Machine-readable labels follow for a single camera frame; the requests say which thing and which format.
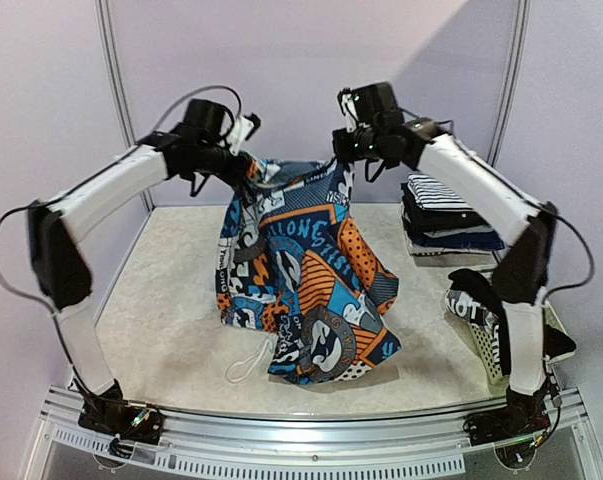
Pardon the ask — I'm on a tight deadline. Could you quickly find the black white striped shirt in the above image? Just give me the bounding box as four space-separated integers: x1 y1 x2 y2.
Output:
407 172 472 212

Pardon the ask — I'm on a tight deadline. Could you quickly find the colourful graphic print garment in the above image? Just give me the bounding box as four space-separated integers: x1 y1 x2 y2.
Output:
215 157 401 385

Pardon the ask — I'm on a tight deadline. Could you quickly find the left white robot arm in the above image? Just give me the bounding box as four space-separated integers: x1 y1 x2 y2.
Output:
28 132 250 395

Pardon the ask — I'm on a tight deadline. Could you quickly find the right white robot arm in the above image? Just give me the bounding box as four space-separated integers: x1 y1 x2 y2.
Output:
332 118 552 396

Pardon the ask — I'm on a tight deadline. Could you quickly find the white perforated laundry basket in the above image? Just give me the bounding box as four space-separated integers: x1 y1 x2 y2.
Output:
443 297 575 386

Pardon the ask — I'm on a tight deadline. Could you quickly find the black folded shirt with buttons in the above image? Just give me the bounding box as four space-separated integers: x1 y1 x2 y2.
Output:
401 183 489 233

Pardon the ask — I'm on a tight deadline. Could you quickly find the black white lettered garment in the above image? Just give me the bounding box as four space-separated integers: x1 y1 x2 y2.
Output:
444 268 576 377

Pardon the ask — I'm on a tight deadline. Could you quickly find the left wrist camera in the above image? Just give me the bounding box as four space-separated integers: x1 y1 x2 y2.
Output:
178 99 261 155

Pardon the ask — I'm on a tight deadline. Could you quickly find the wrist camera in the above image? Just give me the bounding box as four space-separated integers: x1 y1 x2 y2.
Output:
178 99 261 155
337 82 405 133

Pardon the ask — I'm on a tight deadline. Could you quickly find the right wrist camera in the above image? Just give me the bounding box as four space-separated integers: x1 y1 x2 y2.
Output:
337 82 405 133

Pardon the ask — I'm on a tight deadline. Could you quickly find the left aluminium frame post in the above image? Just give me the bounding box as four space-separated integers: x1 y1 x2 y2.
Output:
94 0 155 214

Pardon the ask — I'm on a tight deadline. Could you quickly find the aluminium frame post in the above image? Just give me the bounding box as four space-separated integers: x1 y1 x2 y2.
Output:
487 0 531 166
94 0 155 214

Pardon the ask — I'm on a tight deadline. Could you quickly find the right aluminium frame post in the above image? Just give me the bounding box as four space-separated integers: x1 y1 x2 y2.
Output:
487 0 531 166

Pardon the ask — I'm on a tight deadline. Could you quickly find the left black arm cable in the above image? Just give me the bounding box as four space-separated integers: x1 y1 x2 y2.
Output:
0 85 243 396

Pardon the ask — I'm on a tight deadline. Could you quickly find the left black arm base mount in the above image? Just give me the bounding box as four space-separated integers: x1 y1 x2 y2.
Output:
78 381 165 445

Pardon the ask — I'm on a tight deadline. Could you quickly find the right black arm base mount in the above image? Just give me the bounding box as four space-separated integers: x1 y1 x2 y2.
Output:
463 382 562 449

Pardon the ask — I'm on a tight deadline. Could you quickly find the aluminium front rail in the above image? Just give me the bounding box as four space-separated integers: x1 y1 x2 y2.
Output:
24 387 603 479

